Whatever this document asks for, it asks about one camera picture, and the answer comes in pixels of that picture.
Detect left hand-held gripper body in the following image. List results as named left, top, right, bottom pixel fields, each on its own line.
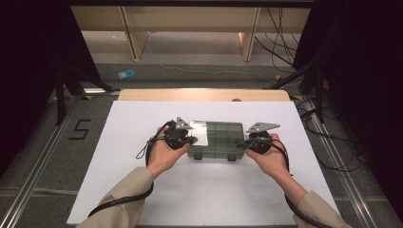
left=164, top=117, right=196, bottom=150

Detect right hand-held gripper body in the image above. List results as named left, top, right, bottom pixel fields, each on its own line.
left=246, top=122, right=281, bottom=155

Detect grey plastic compartment box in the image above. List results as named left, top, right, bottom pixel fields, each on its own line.
left=186, top=120, right=247, bottom=161

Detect person's right hand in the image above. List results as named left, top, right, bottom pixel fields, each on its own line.
left=245, top=133, right=290, bottom=182

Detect person's left hand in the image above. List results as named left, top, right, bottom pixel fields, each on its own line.
left=146, top=126, right=191, bottom=179

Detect white table mat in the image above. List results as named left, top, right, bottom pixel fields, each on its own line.
left=67, top=100, right=345, bottom=226

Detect black metal stand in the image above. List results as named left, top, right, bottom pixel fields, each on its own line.
left=262, top=61, right=326, bottom=124
left=55, top=65, right=122, bottom=126

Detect blue card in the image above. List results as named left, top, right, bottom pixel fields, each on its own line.
left=117, top=68, right=136, bottom=81

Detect beige wooden bench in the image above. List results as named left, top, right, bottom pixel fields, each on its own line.
left=70, top=5, right=312, bottom=63

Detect black curtain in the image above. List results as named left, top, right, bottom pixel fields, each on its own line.
left=293, top=0, right=403, bottom=219
left=0, top=0, right=103, bottom=179

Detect white floor cable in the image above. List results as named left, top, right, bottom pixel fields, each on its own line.
left=144, top=41, right=278, bottom=85

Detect black floor cables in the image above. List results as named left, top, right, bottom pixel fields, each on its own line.
left=297, top=96, right=370, bottom=174

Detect right hand-held gripper cable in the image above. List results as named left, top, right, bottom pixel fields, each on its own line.
left=236, top=137, right=334, bottom=228

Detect hand-held gripper cable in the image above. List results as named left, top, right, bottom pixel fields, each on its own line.
left=87, top=120, right=177, bottom=218
left=236, top=137, right=334, bottom=228

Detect left hand-held gripper cable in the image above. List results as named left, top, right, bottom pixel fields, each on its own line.
left=87, top=120, right=177, bottom=218

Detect bundle of black hanging cables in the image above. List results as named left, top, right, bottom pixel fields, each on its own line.
left=255, top=7, right=302, bottom=67

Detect metal floor rail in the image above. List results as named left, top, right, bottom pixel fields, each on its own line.
left=302, top=98, right=378, bottom=228
left=0, top=94, right=84, bottom=228

